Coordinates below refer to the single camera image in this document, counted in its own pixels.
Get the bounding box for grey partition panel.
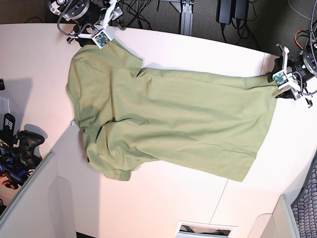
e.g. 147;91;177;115
0;152;72;238
248;195;300;238

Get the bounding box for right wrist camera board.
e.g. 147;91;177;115
92;30;113;49

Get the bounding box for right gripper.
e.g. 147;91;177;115
59;0;126;47

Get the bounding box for black remote control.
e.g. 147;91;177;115
1;113;15;146

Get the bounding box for blue orange clamp tools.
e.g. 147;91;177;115
0;144;30;190

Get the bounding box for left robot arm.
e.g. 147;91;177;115
267;21;317;108

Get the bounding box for black game controller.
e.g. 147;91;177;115
16;130;45;169

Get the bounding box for white paper sheet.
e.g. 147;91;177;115
0;97;10;115

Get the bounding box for aluminium frame post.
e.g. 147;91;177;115
170;0;196;36

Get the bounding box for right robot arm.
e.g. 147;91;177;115
48;0;126;49

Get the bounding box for green t-shirt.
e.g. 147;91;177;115
66;42;277;182

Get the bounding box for black power adapter right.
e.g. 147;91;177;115
233;0;249;20

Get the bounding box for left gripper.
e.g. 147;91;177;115
266;44;317;108

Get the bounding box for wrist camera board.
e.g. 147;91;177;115
92;30;113;49
272;71;289;90

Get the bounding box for white cable grommet tray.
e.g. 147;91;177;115
175;221;238;238

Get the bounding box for black power adapter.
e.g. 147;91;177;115
233;0;249;20
216;0;233;24

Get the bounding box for grey partition panel left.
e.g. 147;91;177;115
0;152;72;238

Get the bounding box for black power adapter left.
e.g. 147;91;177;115
216;0;233;24

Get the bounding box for grey partition panel right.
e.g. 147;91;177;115
248;195;300;238

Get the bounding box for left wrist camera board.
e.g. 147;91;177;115
272;71;289;90

